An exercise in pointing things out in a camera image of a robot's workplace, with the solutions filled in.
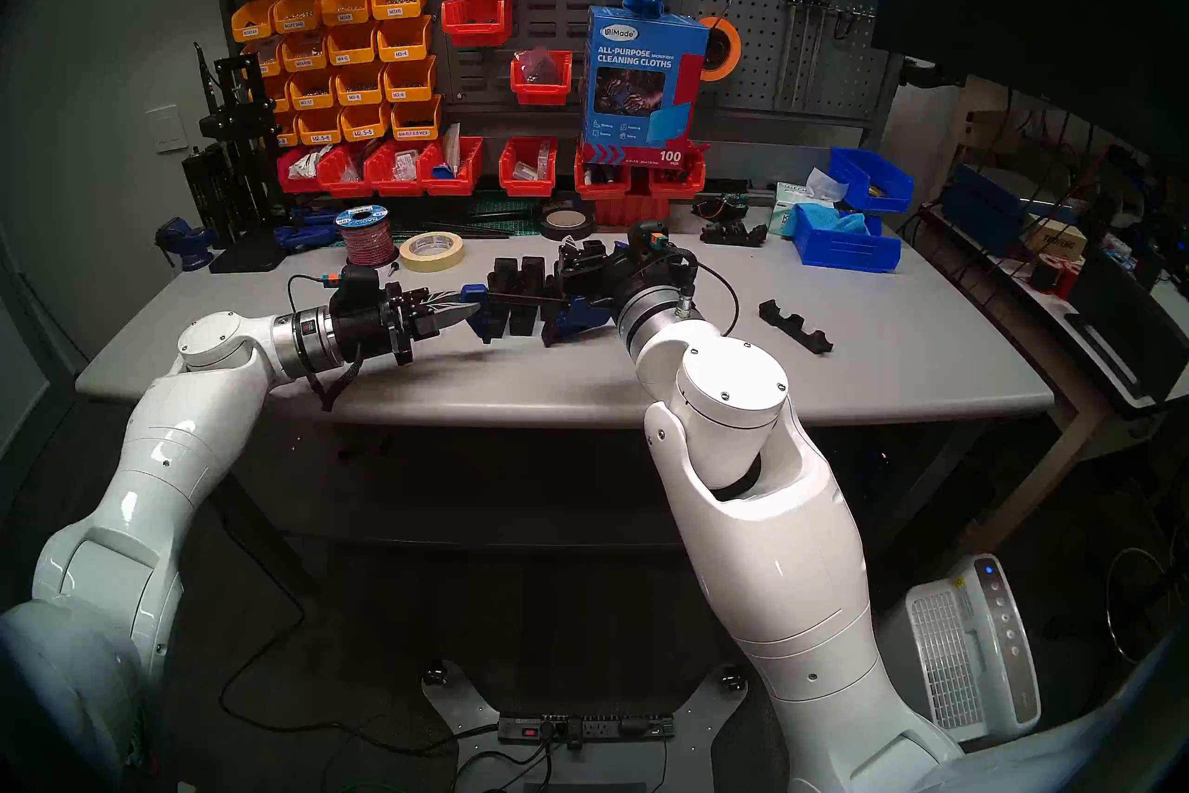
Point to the black power strip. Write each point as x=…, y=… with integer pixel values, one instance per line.
x=585, y=728

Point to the orange tape roll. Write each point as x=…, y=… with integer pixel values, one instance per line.
x=734, y=48

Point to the black 3D printed piece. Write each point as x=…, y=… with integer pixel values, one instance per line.
x=554, y=280
x=506, y=275

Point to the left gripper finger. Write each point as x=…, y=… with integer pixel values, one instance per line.
x=441, y=322
x=441, y=301

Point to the blue bench vise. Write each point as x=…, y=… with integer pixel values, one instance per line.
x=186, y=241

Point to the white air purifier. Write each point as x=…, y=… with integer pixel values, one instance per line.
x=1003, y=652

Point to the blue cloth in bin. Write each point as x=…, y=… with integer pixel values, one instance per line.
x=836, y=222

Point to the blue hand clamp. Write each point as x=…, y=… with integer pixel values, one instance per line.
x=307, y=232

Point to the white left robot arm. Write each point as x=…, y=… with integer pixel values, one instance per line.
x=139, y=447

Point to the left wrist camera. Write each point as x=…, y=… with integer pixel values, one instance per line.
x=353, y=285

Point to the white light switch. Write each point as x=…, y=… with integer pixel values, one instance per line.
x=167, y=129

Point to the blue black bar clamp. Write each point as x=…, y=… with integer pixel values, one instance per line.
x=485, y=328

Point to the beige masking tape roll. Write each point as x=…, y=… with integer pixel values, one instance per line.
x=432, y=263

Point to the black printed clip block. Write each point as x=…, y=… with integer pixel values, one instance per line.
x=734, y=234

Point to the green cutting mat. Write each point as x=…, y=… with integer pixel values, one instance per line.
x=506, y=210

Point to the blue cleaning cloths box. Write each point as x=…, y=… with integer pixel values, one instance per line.
x=641, y=85

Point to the small cardboard box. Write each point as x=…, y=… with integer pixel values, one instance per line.
x=1057, y=240

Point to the black printed notched bracket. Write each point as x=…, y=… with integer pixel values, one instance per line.
x=794, y=327

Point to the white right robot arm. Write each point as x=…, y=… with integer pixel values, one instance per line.
x=762, y=503

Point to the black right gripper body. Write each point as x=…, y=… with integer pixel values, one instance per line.
x=641, y=280

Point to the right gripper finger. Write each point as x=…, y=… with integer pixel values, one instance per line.
x=571, y=257

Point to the black tool stand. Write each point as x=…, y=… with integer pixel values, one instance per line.
x=237, y=150

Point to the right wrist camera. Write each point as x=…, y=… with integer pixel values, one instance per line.
x=648, y=235

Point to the blue equipment case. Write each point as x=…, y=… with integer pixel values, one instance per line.
x=985, y=210

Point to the green white tissue box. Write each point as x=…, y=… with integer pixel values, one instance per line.
x=794, y=210

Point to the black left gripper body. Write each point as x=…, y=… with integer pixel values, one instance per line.
x=367, y=331

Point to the black flat device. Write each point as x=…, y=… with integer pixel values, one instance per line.
x=1129, y=327

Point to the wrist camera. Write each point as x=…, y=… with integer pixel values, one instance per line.
x=353, y=285
x=648, y=235

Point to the black tape roll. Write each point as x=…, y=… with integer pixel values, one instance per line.
x=567, y=234

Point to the white side desk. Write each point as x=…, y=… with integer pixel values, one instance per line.
x=1012, y=280

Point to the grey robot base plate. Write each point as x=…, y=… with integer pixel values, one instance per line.
x=464, y=703

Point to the stacked red storage bins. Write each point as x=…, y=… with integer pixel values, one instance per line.
x=632, y=210

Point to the blue plastic storage bin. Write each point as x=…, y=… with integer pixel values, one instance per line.
x=873, y=187
x=845, y=254

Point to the red storage bin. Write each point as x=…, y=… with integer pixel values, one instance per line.
x=678, y=185
x=450, y=185
x=342, y=187
x=541, y=92
x=395, y=187
x=602, y=189
x=476, y=31
x=286, y=183
x=528, y=187

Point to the red thread spool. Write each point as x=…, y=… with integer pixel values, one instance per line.
x=1066, y=277

